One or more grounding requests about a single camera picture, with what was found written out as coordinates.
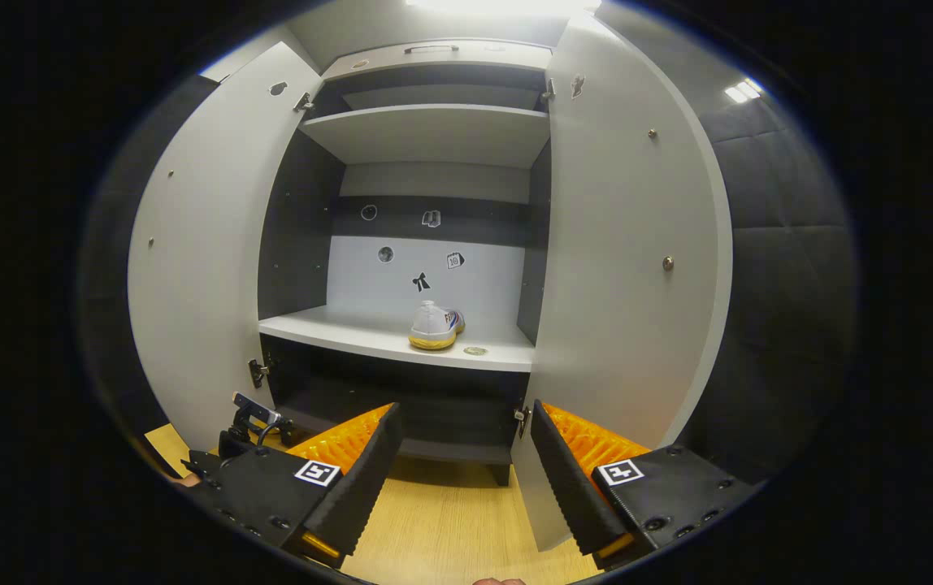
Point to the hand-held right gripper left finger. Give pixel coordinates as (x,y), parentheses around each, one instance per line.
(361,487)

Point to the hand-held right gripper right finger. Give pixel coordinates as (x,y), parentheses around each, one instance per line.
(568,487)

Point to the grey shoe cabinet door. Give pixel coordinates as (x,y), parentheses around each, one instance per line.
(629,284)
(206,268)

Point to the white striped shoe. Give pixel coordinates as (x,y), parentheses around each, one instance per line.
(432,325)

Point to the grey shoe cabinet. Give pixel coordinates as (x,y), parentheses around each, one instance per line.
(434,134)

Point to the small ceiling light panel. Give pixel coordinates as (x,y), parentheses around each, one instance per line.
(743,90)

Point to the large ceiling light panel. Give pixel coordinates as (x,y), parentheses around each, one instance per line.
(507,6)

